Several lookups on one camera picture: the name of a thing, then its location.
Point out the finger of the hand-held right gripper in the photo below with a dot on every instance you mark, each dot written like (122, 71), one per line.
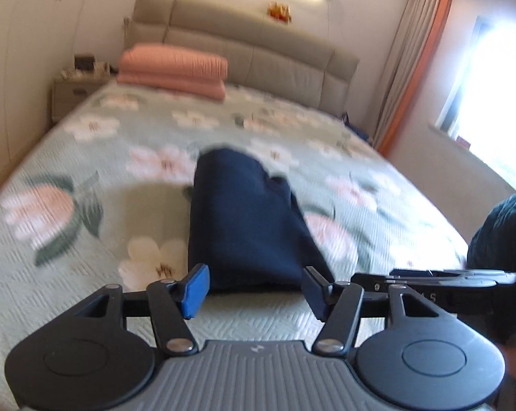
(371, 279)

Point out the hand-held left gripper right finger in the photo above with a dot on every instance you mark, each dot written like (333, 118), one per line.
(316, 294)

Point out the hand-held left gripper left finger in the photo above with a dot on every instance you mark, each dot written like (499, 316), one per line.
(194, 292)

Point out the navy striped hoodie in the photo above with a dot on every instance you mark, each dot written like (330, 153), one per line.
(245, 222)

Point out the floral quilted bedspread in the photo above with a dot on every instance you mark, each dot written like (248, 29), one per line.
(112, 188)

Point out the dark blue cloth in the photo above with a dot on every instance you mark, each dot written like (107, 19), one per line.
(355, 128)

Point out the bright window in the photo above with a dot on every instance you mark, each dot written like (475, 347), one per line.
(493, 94)

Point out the orange curtain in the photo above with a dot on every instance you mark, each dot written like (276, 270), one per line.
(420, 68)

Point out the beige nightstand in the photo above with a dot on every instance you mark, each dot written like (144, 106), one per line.
(76, 96)

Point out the beige curtain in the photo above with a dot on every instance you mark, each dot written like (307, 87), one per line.
(405, 51)

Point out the beige padded headboard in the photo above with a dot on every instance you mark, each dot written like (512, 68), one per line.
(249, 47)

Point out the orange plush toy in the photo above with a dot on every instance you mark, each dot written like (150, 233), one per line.
(279, 12)

